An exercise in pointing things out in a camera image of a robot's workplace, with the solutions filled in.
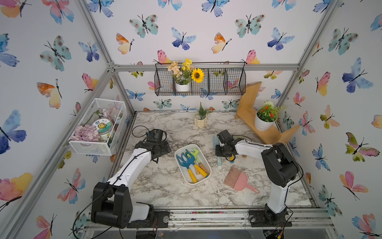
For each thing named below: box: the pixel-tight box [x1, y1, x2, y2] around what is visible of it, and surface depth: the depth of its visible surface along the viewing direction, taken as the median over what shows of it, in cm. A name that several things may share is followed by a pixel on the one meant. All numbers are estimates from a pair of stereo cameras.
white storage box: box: [174, 143, 212, 186], surface depth 93 cm
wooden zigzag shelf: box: [234, 81, 301, 145], surface depth 103 cm
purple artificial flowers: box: [70, 123, 101, 142], surface depth 61 cm
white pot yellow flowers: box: [167, 58, 205, 93], surface depth 86 cm
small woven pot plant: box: [193, 101, 212, 128], surface depth 110 cm
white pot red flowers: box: [254, 100, 281, 132], surface depth 94 cm
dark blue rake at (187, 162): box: [176, 148, 198, 184], surface depth 95 cm
